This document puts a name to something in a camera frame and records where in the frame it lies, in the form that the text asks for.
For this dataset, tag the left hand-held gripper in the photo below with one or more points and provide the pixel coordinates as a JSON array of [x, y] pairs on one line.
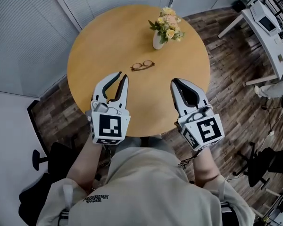
[[109, 126]]

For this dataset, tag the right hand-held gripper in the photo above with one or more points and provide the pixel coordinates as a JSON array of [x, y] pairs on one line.
[[207, 131]]

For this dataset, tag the thin metal-frame eyeglasses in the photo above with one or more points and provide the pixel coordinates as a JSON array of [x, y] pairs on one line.
[[148, 63]]

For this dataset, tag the person's left forearm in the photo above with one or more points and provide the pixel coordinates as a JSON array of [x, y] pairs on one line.
[[85, 166]]

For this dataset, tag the person's right forearm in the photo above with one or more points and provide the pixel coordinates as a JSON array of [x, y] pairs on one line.
[[206, 168]]

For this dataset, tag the white vase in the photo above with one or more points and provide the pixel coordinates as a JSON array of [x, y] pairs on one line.
[[158, 42]]

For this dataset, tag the yellow flower bouquet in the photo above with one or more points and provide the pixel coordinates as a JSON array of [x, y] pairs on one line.
[[168, 23]]

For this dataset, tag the black office chair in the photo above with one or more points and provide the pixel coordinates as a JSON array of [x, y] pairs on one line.
[[61, 159], [268, 163]]

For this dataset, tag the white desk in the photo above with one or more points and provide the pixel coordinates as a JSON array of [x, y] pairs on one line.
[[268, 46]]

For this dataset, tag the small box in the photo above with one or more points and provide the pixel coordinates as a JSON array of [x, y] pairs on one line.
[[280, 58]]

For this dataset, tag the black floor bin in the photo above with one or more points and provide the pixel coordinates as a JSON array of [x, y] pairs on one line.
[[238, 6]]

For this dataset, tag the beige t-shirt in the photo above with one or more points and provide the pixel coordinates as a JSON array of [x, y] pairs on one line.
[[143, 192]]

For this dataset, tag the white microwave oven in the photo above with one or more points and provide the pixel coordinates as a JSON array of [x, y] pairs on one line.
[[265, 20]]

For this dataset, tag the black metal railing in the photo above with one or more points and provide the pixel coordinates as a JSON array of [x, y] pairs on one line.
[[278, 7]]

